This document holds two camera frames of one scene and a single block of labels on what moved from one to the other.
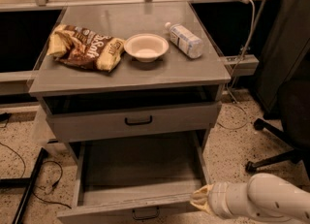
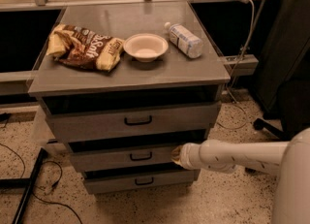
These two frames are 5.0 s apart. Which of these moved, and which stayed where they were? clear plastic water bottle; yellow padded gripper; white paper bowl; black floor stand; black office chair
Moved: yellow padded gripper
Stayed: white paper bowl; black floor stand; black office chair; clear plastic water bottle
